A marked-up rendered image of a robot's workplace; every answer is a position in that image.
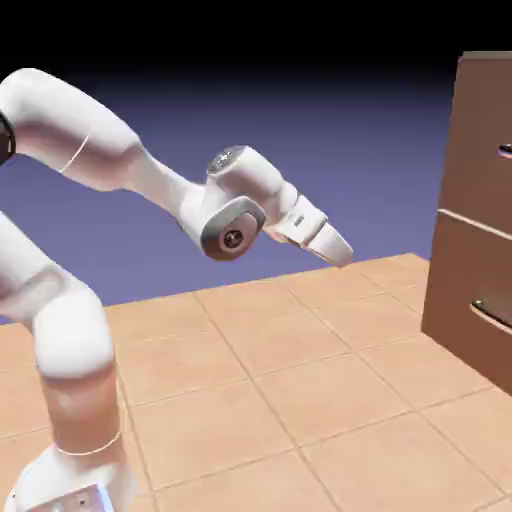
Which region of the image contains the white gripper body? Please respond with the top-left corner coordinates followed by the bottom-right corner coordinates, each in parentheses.
top-left (308, 222), bottom-right (355, 268)

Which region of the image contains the brown wooden drawer front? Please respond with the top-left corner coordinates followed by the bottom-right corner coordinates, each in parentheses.
top-left (437, 55), bottom-right (512, 240)
top-left (421, 209), bottom-right (512, 397)

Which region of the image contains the brown wooden cabinet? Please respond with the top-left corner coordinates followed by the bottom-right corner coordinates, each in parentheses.
top-left (420, 50), bottom-right (512, 398)

